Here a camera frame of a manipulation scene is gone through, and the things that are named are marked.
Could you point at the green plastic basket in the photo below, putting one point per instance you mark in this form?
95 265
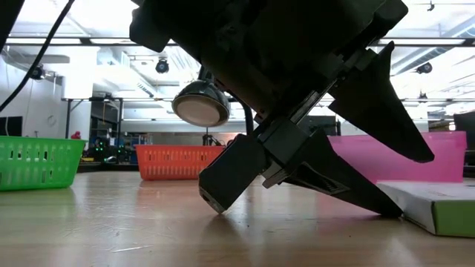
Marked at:
37 163

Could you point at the black gooseneck desk lamp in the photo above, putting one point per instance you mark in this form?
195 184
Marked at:
200 105

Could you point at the pink plastic bin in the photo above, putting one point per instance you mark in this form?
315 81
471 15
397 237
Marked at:
438 163

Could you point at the black ceiling spotlight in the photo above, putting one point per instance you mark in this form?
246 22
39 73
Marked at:
162 66
424 68
37 72

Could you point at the orange plastic basket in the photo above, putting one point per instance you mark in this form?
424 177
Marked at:
170 163

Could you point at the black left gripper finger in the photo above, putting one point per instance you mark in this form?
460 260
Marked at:
378 107
334 174

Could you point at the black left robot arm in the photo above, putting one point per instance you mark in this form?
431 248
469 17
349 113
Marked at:
7 15

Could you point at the white card reader box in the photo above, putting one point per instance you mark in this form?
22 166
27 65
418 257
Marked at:
426 202

